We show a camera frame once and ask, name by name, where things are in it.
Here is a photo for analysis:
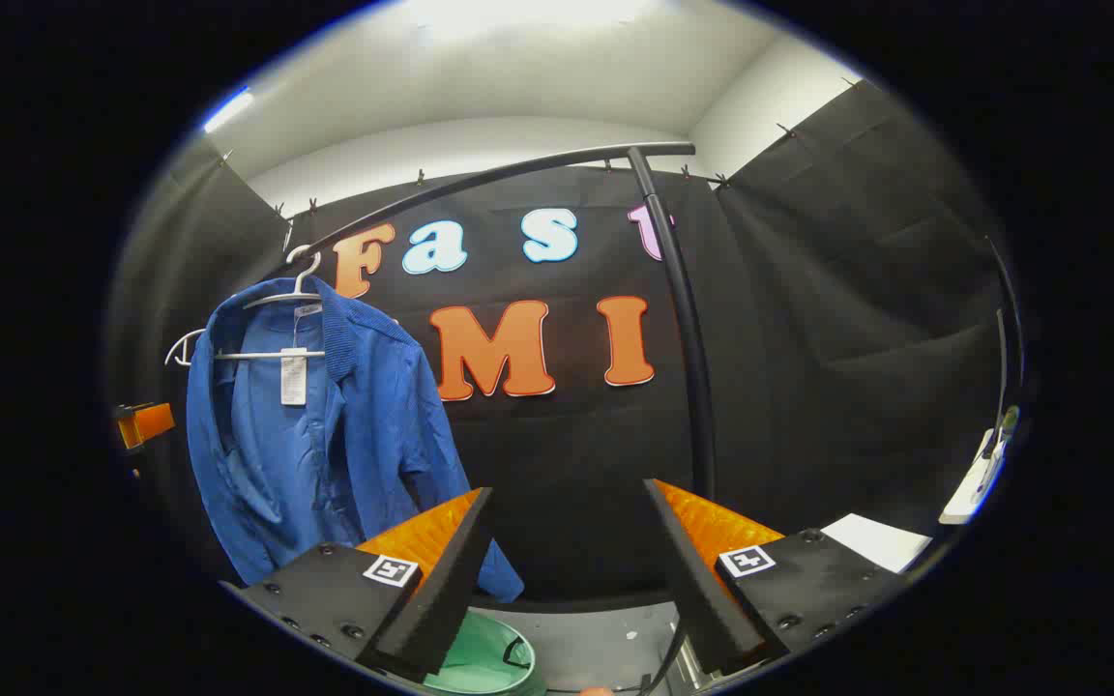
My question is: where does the blue corduroy jacket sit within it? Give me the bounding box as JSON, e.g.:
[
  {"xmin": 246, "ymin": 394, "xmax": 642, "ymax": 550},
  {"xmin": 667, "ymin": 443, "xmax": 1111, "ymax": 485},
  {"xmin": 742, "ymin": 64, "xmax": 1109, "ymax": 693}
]
[{"xmin": 186, "ymin": 275, "xmax": 526, "ymax": 603}]

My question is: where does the ceiling light panel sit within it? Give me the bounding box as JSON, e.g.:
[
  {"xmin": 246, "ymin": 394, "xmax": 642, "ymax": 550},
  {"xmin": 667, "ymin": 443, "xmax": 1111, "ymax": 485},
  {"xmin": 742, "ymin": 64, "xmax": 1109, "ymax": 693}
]
[{"xmin": 203, "ymin": 87, "xmax": 256, "ymax": 134}]

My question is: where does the black metal clothes rack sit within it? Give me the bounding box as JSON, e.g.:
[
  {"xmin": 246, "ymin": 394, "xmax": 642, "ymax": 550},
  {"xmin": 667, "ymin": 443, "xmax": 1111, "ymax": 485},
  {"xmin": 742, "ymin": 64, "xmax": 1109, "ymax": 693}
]
[{"xmin": 291, "ymin": 142, "xmax": 718, "ymax": 504}]

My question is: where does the white paper sheet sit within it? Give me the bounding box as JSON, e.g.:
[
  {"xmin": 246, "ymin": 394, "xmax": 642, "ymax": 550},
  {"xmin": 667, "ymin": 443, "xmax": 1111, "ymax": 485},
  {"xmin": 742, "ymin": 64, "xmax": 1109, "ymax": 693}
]
[{"xmin": 821, "ymin": 512, "xmax": 933, "ymax": 574}]

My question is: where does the white flat object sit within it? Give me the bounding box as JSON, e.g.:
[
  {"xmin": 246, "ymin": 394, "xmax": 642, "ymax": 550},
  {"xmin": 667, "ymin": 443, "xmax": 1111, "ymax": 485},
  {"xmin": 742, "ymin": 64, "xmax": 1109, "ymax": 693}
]
[{"xmin": 939, "ymin": 406, "xmax": 1020, "ymax": 528}]

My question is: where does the empty white hanger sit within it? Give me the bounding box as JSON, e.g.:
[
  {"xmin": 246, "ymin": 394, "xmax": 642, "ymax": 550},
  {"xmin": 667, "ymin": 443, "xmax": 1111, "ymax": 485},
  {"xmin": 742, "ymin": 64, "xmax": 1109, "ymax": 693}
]
[{"xmin": 164, "ymin": 328, "xmax": 209, "ymax": 369}]

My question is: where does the black backdrop cloth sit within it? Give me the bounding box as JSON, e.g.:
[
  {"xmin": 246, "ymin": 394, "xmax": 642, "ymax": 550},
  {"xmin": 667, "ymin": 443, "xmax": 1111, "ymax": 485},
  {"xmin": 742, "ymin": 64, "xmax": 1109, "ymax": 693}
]
[{"xmin": 107, "ymin": 77, "xmax": 1027, "ymax": 605}]

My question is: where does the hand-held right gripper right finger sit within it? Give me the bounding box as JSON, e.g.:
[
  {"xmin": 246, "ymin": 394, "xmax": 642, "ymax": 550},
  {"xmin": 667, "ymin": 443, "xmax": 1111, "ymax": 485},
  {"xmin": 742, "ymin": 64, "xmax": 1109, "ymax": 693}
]
[{"xmin": 642, "ymin": 478, "xmax": 908, "ymax": 678}]

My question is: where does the green laundry hamper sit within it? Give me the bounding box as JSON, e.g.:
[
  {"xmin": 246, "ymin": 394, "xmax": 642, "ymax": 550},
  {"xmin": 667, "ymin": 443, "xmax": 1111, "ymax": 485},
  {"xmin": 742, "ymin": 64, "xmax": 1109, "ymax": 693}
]
[{"xmin": 422, "ymin": 609, "xmax": 548, "ymax": 696}]

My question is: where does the white hanger with jacket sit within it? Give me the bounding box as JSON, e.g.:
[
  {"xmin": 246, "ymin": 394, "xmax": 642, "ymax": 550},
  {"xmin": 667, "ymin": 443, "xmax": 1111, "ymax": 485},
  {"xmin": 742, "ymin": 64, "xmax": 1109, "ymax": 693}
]
[{"xmin": 214, "ymin": 245, "xmax": 328, "ymax": 363}]

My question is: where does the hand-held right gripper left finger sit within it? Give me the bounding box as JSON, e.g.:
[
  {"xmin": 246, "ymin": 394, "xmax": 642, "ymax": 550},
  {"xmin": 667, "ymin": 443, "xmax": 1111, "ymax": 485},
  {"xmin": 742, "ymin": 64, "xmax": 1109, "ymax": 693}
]
[{"xmin": 221, "ymin": 486, "xmax": 495, "ymax": 684}]

